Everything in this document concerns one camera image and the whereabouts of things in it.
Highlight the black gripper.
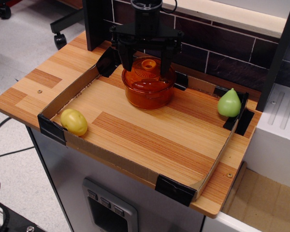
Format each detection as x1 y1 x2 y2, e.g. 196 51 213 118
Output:
110 22 184 75

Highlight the orange transparent pot lid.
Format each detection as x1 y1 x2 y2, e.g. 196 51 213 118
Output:
122 57 176 93

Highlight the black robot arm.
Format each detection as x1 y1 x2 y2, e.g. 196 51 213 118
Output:
110 0 184 75

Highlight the orange transparent pot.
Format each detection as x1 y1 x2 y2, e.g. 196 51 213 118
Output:
125 81 174 109

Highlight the black office chair base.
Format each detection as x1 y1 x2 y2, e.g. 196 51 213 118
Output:
50 8 84 50

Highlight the green toy pear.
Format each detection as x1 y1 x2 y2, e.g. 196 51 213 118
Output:
217 88 241 117

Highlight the yellow toy potato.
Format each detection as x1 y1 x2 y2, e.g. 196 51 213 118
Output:
60 109 87 136

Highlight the cardboard fence with black tape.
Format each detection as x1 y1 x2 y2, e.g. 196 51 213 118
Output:
38 49 254 205

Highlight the black caster wheel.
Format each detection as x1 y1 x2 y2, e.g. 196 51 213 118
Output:
0 0 12 19

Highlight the white toy sink drainboard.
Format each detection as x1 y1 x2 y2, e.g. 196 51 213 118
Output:
255 83 290 143

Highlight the grey oven control panel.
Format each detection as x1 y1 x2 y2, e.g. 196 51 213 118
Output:
82 178 139 232

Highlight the black post left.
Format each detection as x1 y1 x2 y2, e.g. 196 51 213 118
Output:
82 0 113 51

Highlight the black post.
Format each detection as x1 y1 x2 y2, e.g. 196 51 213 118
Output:
82 0 113 51
256 13 290 112

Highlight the black post right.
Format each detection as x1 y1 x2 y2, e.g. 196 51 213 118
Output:
256 13 290 112

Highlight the black floor cable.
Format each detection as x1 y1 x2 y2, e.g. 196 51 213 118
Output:
0 116 36 160

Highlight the black braided cable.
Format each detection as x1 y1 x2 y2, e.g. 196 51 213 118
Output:
0 199 13 232

